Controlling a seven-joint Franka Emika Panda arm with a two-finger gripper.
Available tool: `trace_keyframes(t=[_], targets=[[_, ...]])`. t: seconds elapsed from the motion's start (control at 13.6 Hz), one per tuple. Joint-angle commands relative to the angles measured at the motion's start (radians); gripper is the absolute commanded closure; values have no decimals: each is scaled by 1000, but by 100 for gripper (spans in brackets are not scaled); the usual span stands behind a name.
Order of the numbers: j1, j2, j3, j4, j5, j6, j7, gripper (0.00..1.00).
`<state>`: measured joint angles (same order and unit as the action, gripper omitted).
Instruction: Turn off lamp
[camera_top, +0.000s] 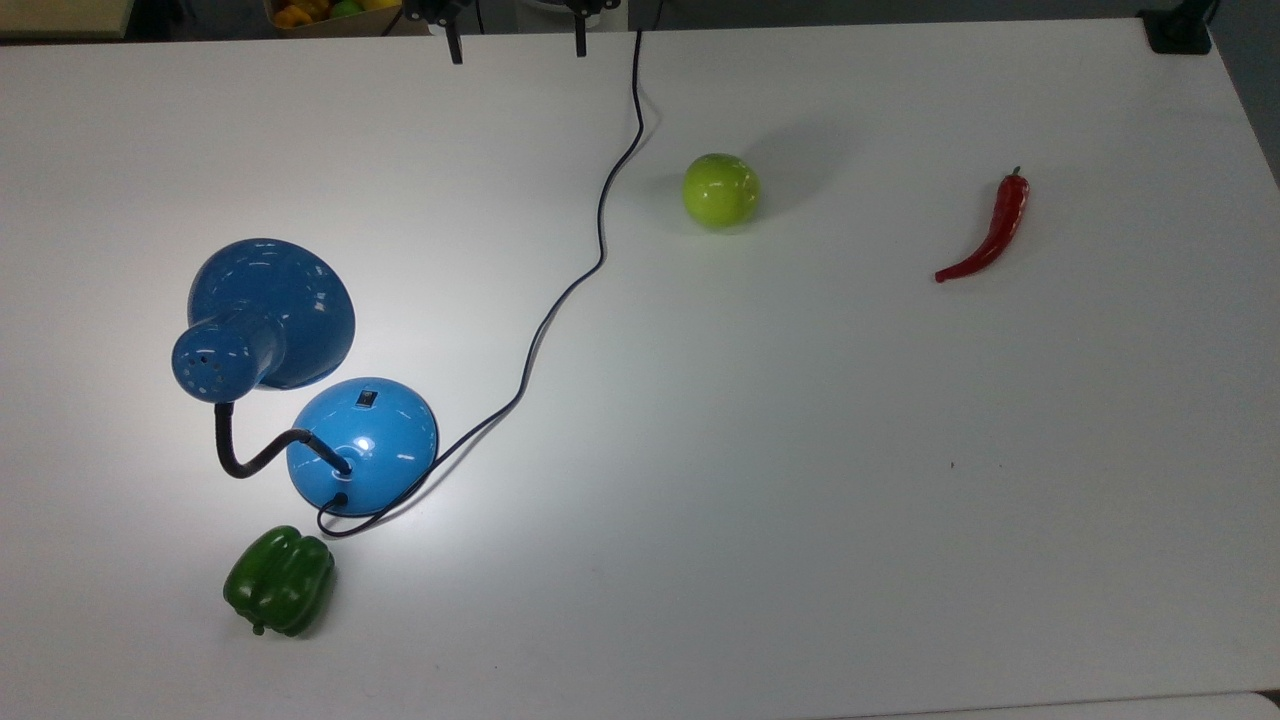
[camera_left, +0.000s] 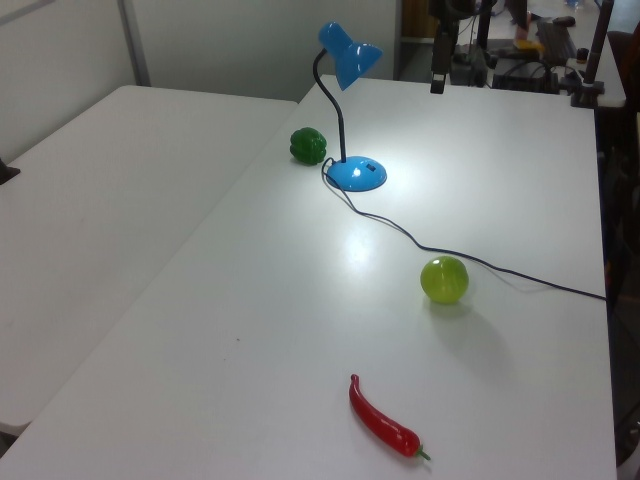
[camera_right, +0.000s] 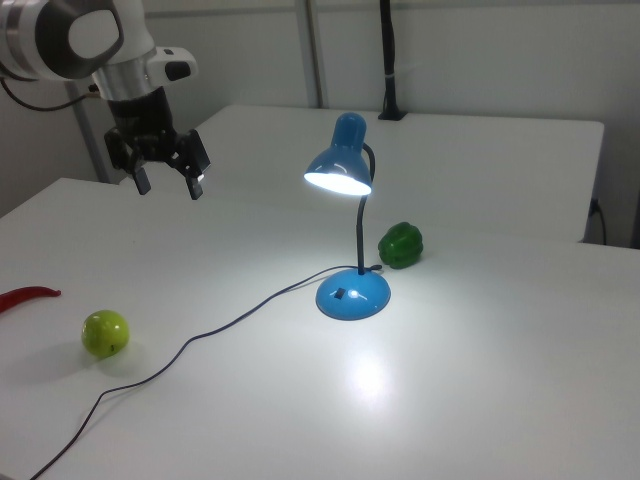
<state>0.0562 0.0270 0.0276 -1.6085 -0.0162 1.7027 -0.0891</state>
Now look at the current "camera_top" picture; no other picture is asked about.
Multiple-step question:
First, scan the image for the Franka gripper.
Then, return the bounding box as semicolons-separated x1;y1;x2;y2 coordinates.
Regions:
403;0;621;66

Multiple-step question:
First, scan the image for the blue gooseneck desk lamp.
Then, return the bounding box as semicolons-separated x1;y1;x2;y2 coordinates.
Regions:
170;237;439;518

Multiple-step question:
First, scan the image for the cardboard box with fruit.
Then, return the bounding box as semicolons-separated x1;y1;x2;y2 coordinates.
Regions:
263;0;431;39

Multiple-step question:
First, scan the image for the green apple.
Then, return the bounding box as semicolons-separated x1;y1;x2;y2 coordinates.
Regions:
683;153;761;229

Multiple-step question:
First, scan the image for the beige side table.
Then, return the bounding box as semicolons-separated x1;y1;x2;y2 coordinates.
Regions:
0;0;136;41

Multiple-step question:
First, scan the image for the red chili pepper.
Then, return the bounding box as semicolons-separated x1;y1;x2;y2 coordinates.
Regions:
934;166;1031;284

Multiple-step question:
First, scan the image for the green bell pepper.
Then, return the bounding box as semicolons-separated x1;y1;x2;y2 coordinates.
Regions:
222;526;336;638

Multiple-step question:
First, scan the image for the black table clamp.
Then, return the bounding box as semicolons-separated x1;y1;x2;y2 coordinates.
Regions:
1140;0;1217;55

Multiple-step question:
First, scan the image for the black lamp power cable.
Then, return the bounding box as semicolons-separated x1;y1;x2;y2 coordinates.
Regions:
316;28;646;539

